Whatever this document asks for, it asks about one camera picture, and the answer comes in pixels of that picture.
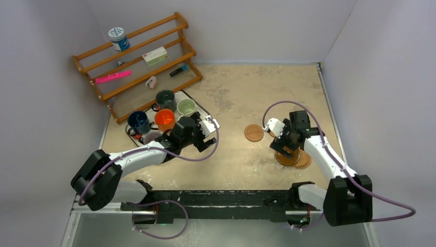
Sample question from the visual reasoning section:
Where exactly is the black blue marker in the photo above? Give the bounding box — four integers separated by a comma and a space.
170, 65, 188, 77

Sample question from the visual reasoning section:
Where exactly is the white strawberry metal tray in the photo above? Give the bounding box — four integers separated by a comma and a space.
125, 90, 215, 147

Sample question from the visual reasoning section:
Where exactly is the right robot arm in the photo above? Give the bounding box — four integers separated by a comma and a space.
263, 111, 373, 226

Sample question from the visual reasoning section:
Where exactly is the wooden tiered shelf rack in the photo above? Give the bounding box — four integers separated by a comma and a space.
71, 12, 203, 124

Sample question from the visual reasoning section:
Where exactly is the white green small box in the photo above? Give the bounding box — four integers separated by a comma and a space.
142, 46, 168, 67

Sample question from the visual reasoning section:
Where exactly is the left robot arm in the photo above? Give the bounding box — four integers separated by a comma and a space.
70, 114, 220, 211

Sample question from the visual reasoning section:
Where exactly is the dark green mug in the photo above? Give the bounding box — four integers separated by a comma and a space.
152, 90, 177, 112

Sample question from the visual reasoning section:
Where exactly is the dark blue mug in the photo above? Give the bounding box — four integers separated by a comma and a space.
127, 111, 151, 134

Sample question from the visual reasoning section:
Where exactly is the light green mug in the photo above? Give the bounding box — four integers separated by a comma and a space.
177, 98, 196, 116

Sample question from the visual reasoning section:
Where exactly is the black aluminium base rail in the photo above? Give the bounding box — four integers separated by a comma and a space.
69, 189, 341, 226

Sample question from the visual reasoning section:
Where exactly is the orange mug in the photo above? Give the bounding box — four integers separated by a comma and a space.
150, 109, 176, 132

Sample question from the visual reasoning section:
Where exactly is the pink highlighter marker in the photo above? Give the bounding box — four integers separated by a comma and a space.
95, 70, 132, 84

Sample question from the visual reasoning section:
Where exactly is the small white pink object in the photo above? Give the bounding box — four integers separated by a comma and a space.
146, 76, 157, 89

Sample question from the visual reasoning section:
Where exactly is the plain round wooden coaster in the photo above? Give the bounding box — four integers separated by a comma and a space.
244, 124, 264, 142

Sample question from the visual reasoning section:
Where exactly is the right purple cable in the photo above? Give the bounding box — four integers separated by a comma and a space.
262, 100, 416, 233

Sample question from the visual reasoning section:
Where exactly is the woven rattan round coaster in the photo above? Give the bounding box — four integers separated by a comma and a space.
294, 150, 312, 169

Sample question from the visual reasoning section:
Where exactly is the dark grooved wooden coaster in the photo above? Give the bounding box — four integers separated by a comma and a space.
275, 147, 301, 166

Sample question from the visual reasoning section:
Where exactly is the lilac purple mug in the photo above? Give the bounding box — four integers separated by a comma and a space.
142, 131, 162, 145

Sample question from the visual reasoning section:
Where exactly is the blue white lidded jar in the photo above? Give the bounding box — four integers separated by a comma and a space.
108, 27, 130, 51

